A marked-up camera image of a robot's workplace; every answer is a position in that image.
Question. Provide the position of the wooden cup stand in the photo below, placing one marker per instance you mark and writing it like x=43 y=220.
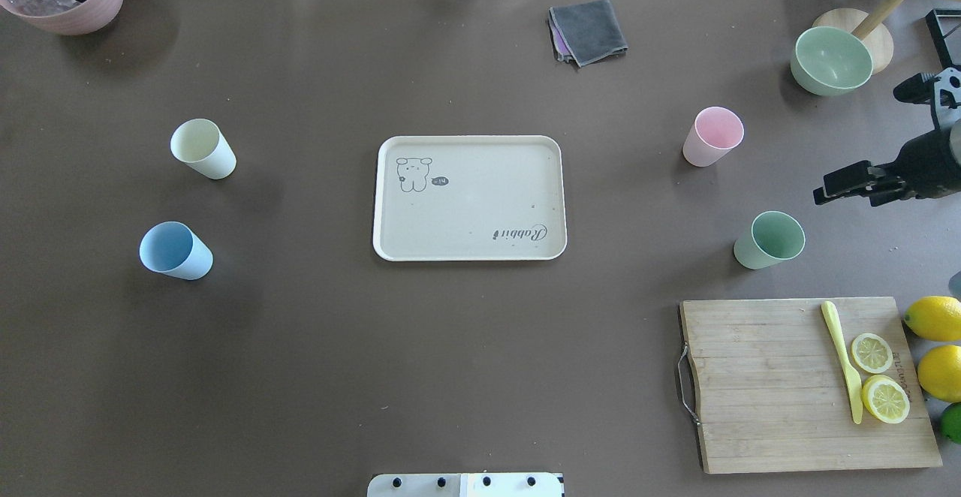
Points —
x=868 y=28

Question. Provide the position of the wooden cutting board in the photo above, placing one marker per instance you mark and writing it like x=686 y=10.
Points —
x=769 y=393

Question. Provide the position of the green bowl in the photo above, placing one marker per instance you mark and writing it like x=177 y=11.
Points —
x=828 y=61

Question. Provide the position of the yellow lemon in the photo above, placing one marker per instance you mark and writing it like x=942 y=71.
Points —
x=938 y=373
x=935 y=318

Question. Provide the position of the cream plastic cup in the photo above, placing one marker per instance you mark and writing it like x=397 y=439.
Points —
x=201 y=145

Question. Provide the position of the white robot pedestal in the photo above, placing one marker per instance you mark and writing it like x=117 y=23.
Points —
x=468 y=484

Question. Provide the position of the green lime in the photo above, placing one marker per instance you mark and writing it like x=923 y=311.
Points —
x=950 y=422

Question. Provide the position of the blue plastic cup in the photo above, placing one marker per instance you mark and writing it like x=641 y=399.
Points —
x=170 y=248

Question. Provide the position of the cream rabbit tray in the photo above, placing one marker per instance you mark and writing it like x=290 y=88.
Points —
x=469 y=198

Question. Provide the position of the lemon slice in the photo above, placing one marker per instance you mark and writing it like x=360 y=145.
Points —
x=884 y=399
x=871 y=353

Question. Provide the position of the pink plastic cup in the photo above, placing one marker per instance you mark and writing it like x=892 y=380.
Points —
x=715 y=131

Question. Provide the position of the yellow plastic knife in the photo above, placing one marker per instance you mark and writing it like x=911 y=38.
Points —
x=853 y=381

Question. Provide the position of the green plastic cup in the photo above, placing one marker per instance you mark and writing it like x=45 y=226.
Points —
x=773 y=238

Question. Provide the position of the grey folded cloth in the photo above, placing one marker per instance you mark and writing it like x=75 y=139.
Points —
x=585 y=33

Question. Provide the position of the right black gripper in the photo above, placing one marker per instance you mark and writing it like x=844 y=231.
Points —
x=933 y=167

